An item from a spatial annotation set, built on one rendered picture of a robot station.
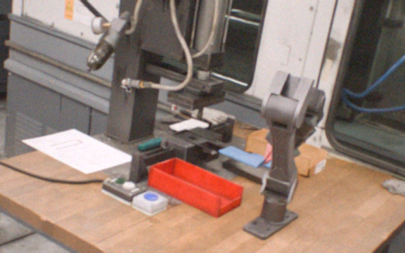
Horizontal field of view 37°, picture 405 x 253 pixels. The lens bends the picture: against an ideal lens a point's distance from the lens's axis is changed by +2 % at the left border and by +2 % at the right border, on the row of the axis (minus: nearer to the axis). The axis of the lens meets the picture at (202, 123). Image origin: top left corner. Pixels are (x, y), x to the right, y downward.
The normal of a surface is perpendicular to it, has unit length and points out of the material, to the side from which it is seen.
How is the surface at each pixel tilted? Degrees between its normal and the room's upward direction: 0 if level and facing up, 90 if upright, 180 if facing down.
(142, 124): 90
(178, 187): 90
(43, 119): 90
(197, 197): 90
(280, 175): 119
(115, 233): 0
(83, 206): 0
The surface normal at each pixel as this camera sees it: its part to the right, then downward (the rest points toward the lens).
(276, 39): -0.62, 0.16
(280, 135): -0.44, 0.66
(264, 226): 0.15, -0.94
